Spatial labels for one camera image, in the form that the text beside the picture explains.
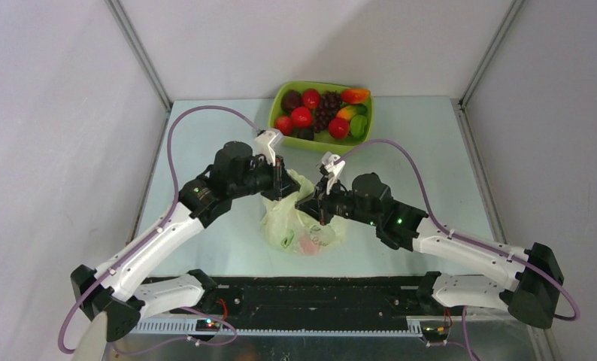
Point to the fake strawberry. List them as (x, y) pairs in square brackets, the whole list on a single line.
[(284, 124)]

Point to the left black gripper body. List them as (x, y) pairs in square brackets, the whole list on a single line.
[(274, 190)]

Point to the red fake fruit lower right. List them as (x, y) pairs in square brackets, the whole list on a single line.
[(339, 128)]

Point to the orange red fake mango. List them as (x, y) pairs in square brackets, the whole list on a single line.
[(354, 96)]

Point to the red fake fruit top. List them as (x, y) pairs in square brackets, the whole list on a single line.
[(311, 98)]

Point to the fake grape bunch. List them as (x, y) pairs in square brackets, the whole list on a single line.
[(326, 111)]

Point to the green plastic fruit bowl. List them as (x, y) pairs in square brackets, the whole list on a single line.
[(306, 138)]

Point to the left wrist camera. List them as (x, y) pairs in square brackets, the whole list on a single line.
[(266, 143)]

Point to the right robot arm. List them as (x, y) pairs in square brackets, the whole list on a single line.
[(524, 282)]

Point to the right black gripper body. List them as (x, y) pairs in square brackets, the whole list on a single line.
[(337, 203)]

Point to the green fake starfruit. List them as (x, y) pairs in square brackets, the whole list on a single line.
[(358, 126)]

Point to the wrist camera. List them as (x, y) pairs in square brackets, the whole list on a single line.
[(266, 143), (331, 167)]

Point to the pale green plastic bag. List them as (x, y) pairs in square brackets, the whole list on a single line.
[(287, 229)]

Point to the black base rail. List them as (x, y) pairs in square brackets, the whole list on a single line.
[(374, 304)]

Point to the yellow green fake mango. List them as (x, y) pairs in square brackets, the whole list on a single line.
[(348, 112)]

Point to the red fake fruit middle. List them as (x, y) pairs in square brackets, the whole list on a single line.
[(301, 117)]

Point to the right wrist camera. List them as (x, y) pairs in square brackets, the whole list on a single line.
[(331, 167)]

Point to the red fake fruit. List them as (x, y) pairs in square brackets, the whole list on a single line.
[(301, 117), (311, 98), (339, 128)]

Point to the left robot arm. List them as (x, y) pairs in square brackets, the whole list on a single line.
[(116, 288)]

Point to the dark red fake plum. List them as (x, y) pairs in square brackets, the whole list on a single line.
[(291, 100)]

